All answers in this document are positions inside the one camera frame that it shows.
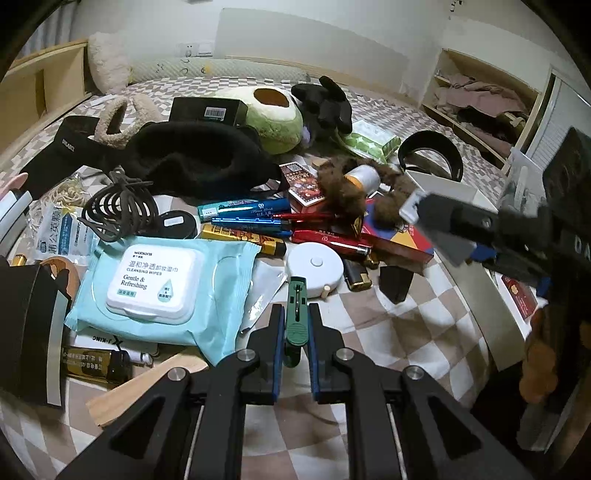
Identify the long green bolster pillow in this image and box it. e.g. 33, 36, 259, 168
129, 57, 325, 87

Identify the white cylinder device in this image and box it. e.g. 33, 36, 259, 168
0, 188, 34, 251

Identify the red flat box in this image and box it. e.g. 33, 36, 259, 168
359, 211, 435, 276

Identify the wooden wardrobe shelf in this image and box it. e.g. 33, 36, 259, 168
419, 48, 553, 170

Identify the black box with barcode label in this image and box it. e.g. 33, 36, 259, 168
168, 96, 251, 128

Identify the clear plastic container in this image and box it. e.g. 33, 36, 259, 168
498, 148, 555, 217

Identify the pink clothes pile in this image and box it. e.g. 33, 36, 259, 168
434, 71, 528, 118

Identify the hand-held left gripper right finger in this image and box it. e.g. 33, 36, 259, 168
308, 304, 534, 480

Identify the brown round case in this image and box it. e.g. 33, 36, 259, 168
39, 257, 82, 302

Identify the light blue wipes pack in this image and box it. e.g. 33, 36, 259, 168
65, 233, 262, 366

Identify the green wipes pack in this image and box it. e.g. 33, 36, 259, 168
343, 120, 402, 165

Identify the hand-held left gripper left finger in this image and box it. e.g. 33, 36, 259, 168
65, 304, 288, 480

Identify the silver bottle with orange cap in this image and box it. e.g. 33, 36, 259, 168
344, 165, 381, 193

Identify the teal tube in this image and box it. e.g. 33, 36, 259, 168
197, 198, 290, 221

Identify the red packet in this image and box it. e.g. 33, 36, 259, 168
500, 274, 539, 320

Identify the wooden block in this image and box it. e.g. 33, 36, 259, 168
85, 352, 209, 428

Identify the bag of rubber bands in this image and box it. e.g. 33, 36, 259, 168
43, 176, 87, 209

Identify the black visor cap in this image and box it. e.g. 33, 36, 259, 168
20, 116, 117, 200

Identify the dark brown gold tube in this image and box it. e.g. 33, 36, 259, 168
61, 346, 133, 385

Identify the brown furry scrunchie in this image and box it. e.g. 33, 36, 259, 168
315, 156, 417, 228

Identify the small black box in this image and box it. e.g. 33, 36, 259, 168
379, 265, 415, 305

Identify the person's right hand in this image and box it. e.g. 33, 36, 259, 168
518, 308, 563, 403

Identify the patterned card box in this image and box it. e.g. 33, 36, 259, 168
279, 161, 325, 214

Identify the fluffy beige headband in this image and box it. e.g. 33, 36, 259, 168
93, 95, 149, 150

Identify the dark clothes pile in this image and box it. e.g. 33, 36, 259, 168
455, 106, 527, 144

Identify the fluffy white pillow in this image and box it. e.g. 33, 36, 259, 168
87, 32, 133, 96

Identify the wooden bedside shelf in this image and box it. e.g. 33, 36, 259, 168
0, 39, 92, 126

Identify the black round compact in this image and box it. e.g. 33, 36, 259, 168
156, 210, 198, 241

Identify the white slatted door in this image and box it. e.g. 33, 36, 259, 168
525, 75, 583, 168

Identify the black wide headband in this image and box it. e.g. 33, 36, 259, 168
396, 130, 465, 182

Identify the blue pen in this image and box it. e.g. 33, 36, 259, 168
209, 216, 295, 234

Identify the blue and white sachet pack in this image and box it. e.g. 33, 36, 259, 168
34, 202, 101, 267

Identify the black plush toy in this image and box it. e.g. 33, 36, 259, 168
291, 76, 353, 136

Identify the white shallow box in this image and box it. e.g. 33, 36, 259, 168
405, 170, 551, 371

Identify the black lighter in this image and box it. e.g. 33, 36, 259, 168
342, 258, 372, 292

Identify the white round tape measure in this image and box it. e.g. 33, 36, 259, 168
285, 242, 345, 301

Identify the black hair claw clip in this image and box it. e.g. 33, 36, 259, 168
80, 168, 158, 244

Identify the thin red pen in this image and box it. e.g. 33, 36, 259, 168
276, 212, 339, 223

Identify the black knit hat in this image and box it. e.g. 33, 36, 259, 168
124, 122, 283, 198

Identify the white foil sachet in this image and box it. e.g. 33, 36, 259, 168
239, 264, 288, 334

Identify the red pen case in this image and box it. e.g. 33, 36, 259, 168
290, 229, 373, 258

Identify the pink stand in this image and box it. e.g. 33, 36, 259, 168
0, 173, 29, 193

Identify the white headboard panel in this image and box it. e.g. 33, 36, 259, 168
215, 8, 413, 96

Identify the avocado plush toy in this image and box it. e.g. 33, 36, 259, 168
213, 86, 305, 156

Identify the green multi-tool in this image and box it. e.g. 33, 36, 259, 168
283, 275, 311, 368

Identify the white wall switch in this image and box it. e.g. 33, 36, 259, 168
177, 42, 216, 59

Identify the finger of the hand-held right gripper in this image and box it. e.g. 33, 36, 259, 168
475, 244, 552, 297
416, 193, 557, 252

